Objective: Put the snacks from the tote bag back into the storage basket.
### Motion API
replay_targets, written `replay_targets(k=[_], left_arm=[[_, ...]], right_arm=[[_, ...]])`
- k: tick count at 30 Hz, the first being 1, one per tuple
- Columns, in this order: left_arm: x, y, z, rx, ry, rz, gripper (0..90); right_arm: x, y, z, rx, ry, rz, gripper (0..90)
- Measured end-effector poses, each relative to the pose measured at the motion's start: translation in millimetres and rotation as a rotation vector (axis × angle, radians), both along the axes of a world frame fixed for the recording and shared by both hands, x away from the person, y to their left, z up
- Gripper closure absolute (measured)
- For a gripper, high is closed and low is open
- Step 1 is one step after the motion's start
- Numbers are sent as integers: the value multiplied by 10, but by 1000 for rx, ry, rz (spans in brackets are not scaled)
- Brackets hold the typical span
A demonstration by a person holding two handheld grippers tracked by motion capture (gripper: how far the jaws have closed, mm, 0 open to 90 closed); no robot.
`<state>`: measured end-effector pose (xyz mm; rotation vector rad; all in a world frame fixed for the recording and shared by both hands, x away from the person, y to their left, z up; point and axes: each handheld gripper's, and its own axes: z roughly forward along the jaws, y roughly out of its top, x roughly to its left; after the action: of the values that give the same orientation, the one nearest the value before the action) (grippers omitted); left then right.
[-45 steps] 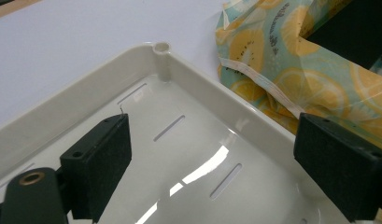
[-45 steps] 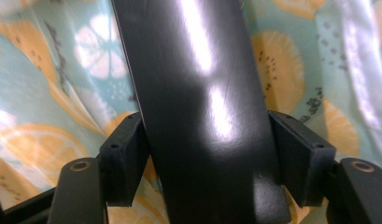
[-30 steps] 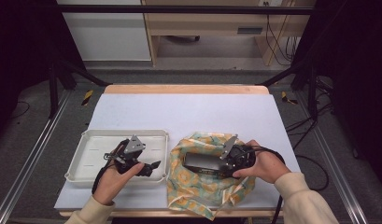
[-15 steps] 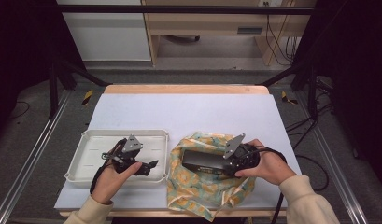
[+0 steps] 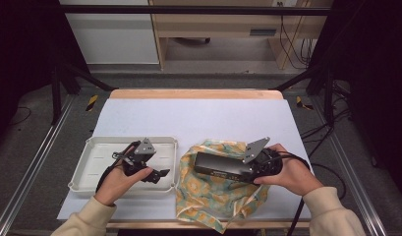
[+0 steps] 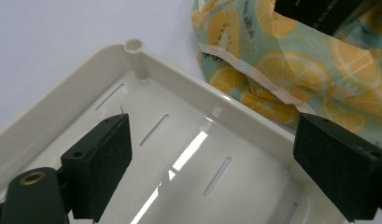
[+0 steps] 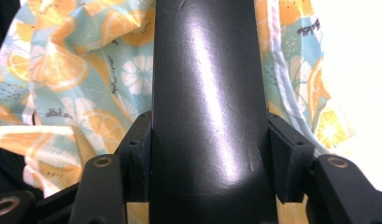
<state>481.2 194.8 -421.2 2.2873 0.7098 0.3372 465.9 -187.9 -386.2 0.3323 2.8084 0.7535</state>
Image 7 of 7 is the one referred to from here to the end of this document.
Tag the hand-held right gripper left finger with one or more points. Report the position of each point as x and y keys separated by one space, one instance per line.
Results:
x=179 y=109

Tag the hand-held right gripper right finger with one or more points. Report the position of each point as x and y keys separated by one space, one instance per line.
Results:
x=241 y=109

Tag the orange slice print cloth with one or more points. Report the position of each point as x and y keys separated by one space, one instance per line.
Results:
x=70 y=77

